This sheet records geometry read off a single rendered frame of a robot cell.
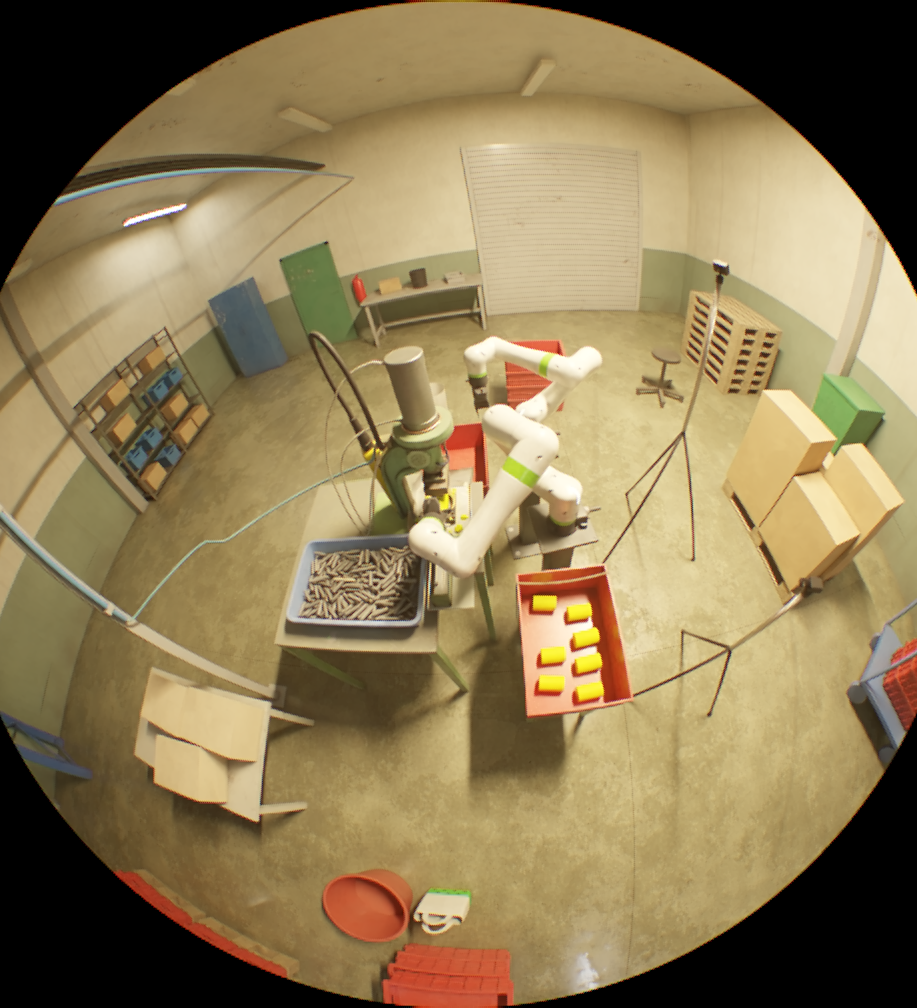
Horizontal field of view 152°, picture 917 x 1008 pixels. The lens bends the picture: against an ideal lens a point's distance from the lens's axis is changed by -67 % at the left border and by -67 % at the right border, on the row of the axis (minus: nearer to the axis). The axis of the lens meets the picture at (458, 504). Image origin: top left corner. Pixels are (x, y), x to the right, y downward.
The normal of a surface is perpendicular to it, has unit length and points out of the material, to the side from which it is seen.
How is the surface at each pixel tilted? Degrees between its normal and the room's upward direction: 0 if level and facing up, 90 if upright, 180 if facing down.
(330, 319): 90
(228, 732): 0
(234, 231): 90
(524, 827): 0
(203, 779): 90
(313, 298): 90
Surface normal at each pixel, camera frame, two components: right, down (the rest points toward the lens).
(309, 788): -0.15, -0.64
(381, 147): 0.00, 0.76
